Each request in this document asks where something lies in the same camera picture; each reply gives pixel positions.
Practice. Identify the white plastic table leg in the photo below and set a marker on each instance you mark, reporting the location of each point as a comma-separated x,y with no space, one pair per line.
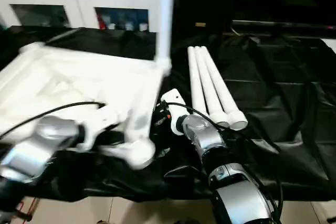
165,24
210,90
223,93
197,82

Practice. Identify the white plastic table top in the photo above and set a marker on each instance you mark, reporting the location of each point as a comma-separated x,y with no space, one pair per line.
65,66

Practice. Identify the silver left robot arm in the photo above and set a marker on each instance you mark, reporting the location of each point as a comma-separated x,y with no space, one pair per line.
47,140

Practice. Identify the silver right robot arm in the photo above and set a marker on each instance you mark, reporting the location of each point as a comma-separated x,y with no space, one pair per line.
210,140

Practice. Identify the small white jar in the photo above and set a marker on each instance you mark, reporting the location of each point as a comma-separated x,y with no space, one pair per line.
143,27
112,26

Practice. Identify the tan tape piece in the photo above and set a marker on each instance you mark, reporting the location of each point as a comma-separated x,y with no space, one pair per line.
200,24

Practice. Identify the red bottle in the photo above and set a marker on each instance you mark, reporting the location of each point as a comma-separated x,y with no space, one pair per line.
100,22

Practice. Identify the black plastic sheet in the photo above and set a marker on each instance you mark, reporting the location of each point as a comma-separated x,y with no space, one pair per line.
275,103

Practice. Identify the long black pole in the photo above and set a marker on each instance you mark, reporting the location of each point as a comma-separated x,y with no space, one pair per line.
275,25

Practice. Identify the white flat board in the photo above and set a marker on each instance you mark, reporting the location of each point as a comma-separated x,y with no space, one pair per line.
330,44

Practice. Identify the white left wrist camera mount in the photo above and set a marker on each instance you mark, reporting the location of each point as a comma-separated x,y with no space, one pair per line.
105,119

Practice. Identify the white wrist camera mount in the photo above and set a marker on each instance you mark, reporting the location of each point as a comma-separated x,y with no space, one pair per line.
105,119
173,98

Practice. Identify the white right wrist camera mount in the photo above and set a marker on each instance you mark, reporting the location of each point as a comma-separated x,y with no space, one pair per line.
173,98

